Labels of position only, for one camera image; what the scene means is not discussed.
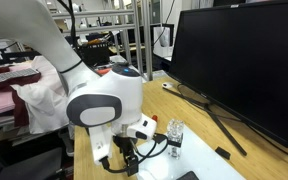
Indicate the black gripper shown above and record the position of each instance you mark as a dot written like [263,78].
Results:
[126,146]

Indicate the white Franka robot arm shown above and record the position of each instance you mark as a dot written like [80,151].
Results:
[124,93]

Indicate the black whiteboard eraser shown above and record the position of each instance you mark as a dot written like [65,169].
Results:
[188,176]

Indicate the white whiteboard sheet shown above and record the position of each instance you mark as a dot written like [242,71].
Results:
[204,163]

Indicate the small black foam piece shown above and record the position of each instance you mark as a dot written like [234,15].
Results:
[222,153]

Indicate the black monitor stand legs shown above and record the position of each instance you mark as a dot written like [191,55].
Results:
[228,135]

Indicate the white cloth cover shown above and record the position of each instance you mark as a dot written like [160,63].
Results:
[44,103]

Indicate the grey computer keyboard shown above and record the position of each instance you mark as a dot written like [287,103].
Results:
[7,76]

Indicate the large black monitor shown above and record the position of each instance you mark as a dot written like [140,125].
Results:
[244,60]

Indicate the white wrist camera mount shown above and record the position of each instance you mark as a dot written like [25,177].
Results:
[100,145]

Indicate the aluminium frame rack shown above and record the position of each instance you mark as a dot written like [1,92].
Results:
[137,36]

